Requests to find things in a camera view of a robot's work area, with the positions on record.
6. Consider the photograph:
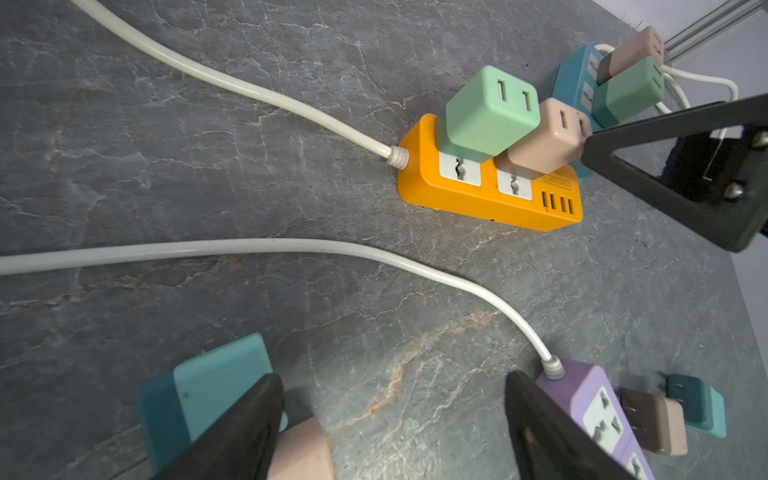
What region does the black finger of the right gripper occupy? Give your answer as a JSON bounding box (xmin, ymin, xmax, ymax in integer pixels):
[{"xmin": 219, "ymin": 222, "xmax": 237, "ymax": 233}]
[{"xmin": 581, "ymin": 94, "xmax": 767, "ymax": 253}]

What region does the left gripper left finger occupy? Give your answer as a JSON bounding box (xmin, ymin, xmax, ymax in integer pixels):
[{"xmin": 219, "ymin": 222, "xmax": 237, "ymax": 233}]
[{"xmin": 154, "ymin": 373, "xmax": 284, "ymax": 479}]

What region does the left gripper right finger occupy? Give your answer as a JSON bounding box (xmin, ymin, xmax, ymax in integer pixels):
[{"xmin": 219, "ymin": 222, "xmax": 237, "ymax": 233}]
[{"xmin": 505, "ymin": 370, "xmax": 632, "ymax": 480}]

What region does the pink plug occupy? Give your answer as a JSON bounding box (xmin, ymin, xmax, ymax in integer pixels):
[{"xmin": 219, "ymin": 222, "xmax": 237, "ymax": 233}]
[
  {"xmin": 494, "ymin": 98, "xmax": 593, "ymax": 180},
  {"xmin": 619, "ymin": 388, "xmax": 688, "ymax": 456},
  {"xmin": 268, "ymin": 417, "xmax": 336, "ymax": 480},
  {"xmin": 597, "ymin": 26, "xmax": 665, "ymax": 85}
]

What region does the purple power strip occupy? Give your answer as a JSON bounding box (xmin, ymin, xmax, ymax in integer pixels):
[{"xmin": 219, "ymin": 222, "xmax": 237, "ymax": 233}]
[{"xmin": 536, "ymin": 359, "xmax": 654, "ymax": 479}]

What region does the green plug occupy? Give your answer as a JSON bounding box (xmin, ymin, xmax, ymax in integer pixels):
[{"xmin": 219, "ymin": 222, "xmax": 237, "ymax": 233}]
[
  {"xmin": 436, "ymin": 65, "xmax": 540, "ymax": 163},
  {"xmin": 592, "ymin": 57, "xmax": 665, "ymax": 128}
]

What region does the orange power strip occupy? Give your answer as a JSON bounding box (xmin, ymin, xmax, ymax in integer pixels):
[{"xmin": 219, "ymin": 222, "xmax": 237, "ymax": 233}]
[{"xmin": 398, "ymin": 114, "xmax": 584, "ymax": 232}]

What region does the green plug on teal strip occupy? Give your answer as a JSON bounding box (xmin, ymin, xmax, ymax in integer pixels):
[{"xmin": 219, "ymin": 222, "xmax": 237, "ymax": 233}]
[{"xmin": 592, "ymin": 57, "xmax": 665, "ymax": 128}]

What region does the pink plug on teal strip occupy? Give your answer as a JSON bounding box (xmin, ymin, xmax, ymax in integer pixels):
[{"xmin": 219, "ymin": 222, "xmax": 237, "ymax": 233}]
[{"xmin": 597, "ymin": 26, "xmax": 665, "ymax": 85}]

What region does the teal power strip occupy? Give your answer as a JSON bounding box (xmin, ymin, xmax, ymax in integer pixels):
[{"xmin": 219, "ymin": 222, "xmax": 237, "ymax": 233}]
[{"xmin": 550, "ymin": 43, "xmax": 607, "ymax": 180}]

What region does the white cable of teal strip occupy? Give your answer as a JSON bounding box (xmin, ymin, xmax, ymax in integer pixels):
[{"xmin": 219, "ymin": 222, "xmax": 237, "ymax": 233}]
[{"xmin": 593, "ymin": 43, "xmax": 740, "ymax": 115}]

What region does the white cable of purple strip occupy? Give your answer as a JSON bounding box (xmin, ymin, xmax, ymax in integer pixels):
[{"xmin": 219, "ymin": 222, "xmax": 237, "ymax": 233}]
[{"xmin": 0, "ymin": 237, "xmax": 566, "ymax": 382}]

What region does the white cable of orange strip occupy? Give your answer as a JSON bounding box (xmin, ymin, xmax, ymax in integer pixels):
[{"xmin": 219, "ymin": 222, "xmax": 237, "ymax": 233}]
[{"xmin": 69, "ymin": 0, "xmax": 412, "ymax": 170}]

